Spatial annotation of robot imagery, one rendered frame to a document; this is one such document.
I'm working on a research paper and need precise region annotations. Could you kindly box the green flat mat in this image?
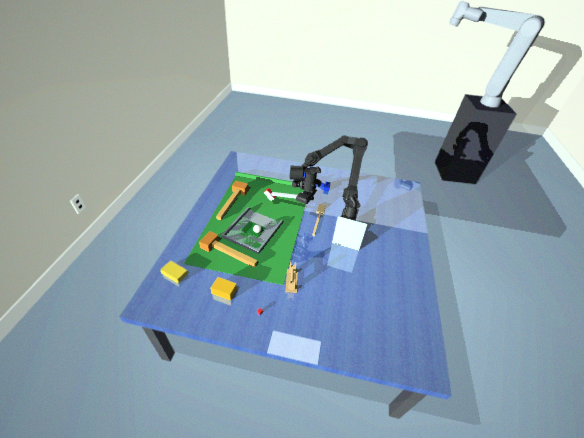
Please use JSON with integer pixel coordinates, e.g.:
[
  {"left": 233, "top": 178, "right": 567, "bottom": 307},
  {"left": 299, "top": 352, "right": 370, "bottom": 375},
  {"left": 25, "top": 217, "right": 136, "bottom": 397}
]
[{"left": 184, "top": 176, "right": 306, "bottom": 285}]

